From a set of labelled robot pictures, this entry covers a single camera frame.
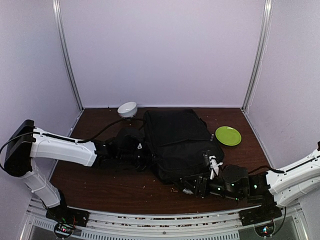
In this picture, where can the front aluminium rail base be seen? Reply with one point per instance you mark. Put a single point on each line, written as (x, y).
(220, 225)

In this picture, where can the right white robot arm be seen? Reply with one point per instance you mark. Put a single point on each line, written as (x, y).
(277, 188)

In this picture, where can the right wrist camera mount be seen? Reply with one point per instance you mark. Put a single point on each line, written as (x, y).
(211, 160)

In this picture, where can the right aluminium frame post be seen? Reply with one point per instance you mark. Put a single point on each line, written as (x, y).
(262, 43)

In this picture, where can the white patterned ceramic bowl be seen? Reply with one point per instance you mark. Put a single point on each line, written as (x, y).
(128, 110)

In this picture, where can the left aluminium frame post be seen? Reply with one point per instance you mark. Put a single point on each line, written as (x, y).
(65, 53)

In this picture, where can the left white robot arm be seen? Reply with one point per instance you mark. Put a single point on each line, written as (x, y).
(29, 142)

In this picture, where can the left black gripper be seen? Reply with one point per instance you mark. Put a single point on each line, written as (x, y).
(150, 160)

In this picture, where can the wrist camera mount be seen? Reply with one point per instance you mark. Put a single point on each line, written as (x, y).
(211, 160)
(139, 146)

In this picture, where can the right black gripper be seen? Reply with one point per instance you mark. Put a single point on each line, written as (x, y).
(199, 180)

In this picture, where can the black student backpack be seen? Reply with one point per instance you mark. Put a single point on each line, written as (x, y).
(180, 143)

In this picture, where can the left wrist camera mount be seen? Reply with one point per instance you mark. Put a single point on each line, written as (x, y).
(139, 146)

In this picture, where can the green round plate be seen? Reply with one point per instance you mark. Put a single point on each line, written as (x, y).
(228, 136)

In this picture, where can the aluminium frame post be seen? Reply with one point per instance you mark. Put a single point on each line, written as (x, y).
(262, 43)
(65, 53)

